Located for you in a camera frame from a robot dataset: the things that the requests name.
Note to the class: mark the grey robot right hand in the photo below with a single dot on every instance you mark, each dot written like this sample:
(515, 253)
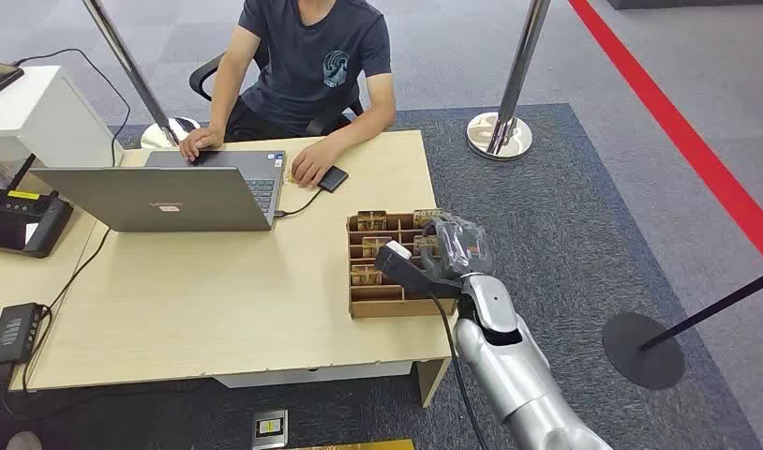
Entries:
(447, 264)

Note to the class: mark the person's left hand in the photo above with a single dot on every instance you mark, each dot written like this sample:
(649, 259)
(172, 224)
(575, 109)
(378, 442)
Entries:
(310, 164)

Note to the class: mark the person's right hand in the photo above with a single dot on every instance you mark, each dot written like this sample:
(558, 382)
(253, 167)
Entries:
(198, 141)

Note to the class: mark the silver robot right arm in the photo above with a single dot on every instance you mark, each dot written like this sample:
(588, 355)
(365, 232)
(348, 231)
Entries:
(505, 366)

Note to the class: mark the person's right forearm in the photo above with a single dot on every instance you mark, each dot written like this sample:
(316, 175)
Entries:
(225, 99)

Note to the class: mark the person's left forearm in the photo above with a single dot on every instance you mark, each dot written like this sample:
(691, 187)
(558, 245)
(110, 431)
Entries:
(366, 130)

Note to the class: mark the clear plastic hand cover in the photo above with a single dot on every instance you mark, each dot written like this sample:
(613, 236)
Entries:
(462, 245)

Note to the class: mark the brown hotel key card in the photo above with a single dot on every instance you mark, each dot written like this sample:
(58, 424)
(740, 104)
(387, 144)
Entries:
(375, 246)
(425, 217)
(365, 274)
(371, 220)
(424, 244)

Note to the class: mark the wooden card tray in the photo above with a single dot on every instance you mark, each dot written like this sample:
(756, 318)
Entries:
(381, 302)

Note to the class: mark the person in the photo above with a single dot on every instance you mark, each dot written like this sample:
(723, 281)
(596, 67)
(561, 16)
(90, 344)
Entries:
(313, 62)

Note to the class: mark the black external drive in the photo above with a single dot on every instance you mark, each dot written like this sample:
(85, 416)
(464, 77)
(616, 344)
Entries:
(333, 179)

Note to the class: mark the black office chair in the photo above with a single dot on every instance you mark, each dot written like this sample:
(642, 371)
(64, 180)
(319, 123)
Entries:
(198, 77)

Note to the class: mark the grey laptop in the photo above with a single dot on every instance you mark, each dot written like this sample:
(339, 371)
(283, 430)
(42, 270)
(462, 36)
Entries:
(158, 199)

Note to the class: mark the dark blue carpet mat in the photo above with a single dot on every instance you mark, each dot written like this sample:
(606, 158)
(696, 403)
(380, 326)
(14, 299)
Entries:
(543, 205)

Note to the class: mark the white cabinet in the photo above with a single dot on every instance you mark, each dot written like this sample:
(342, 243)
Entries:
(40, 118)

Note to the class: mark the black terminal with yellow label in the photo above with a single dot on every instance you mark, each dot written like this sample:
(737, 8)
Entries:
(21, 223)

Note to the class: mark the yellow floor tape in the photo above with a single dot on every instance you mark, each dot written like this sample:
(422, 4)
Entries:
(356, 445)

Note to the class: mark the silver floor socket plate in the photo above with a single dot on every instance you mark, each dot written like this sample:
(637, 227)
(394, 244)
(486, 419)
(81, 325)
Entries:
(270, 430)

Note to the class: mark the red floor tape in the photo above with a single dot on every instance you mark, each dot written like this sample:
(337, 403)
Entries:
(667, 121)

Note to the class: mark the black hub box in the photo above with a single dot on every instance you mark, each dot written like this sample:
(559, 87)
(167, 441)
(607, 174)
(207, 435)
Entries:
(12, 335)

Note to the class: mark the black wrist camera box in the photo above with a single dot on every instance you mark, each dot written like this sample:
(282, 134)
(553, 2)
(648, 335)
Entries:
(406, 273)

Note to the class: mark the chrome stanchion post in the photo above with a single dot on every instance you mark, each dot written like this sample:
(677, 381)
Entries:
(130, 68)
(518, 68)

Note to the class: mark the black stanchion post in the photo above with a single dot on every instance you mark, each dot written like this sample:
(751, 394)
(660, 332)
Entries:
(642, 354)

